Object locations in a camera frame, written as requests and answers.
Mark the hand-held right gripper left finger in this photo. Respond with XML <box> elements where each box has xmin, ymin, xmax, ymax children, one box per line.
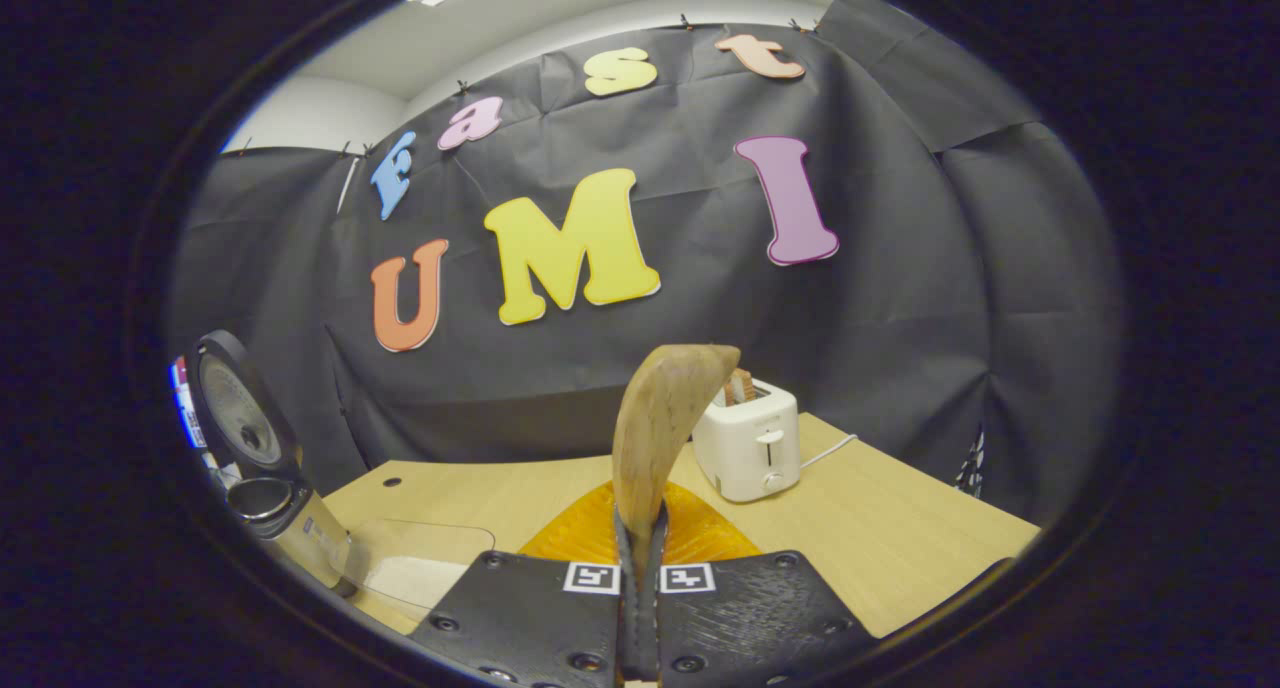
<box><xmin>408</xmin><ymin>481</ymin><xmax>641</xmax><ymax>687</ymax></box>

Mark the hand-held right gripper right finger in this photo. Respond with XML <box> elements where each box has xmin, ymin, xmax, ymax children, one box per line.
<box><xmin>640</xmin><ymin>478</ymin><xmax>881</xmax><ymax>687</ymax></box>

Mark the wooden spoon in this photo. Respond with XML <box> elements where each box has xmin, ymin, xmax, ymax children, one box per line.
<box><xmin>612</xmin><ymin>344</ymin><xmax>741</xmax><ymax>569</ymax></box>

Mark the black silver rice cooker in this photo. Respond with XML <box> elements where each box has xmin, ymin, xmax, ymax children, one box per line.
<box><xmin>188</xmin><ymin>330</ymin><xmax>353</xmax><ymax>594</ymax></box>

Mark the clear plastic rice container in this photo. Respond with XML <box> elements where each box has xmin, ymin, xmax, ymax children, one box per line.
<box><xmin>340</xmin><ymin>517</ymin><xmax>498</xmax><ymax>614</ymax></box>

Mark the white toaster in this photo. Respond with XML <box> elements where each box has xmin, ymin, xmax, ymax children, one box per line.
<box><xmin>692</xmin><ymin>378</ymin><xmax>801</xmax><ymax>504</ymax></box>

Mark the black backdrop cloth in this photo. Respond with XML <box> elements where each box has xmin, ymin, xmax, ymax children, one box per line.
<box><xmin>165</xmin><ymin>0</ymin><xmax>1126</xmax><ymax>524</ymax></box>

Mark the computer monitor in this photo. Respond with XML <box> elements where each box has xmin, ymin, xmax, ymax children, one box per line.
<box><xmin>170</xmin><ymin>358</ymin><xmax>206</xmax><ymax>449</ymax></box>

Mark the white toaster cable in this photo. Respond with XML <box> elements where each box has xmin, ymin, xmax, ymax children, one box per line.
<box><xmin>799</xmin><ymin>433</ymin><xmax>859</xmax><ymax>470</ymax></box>

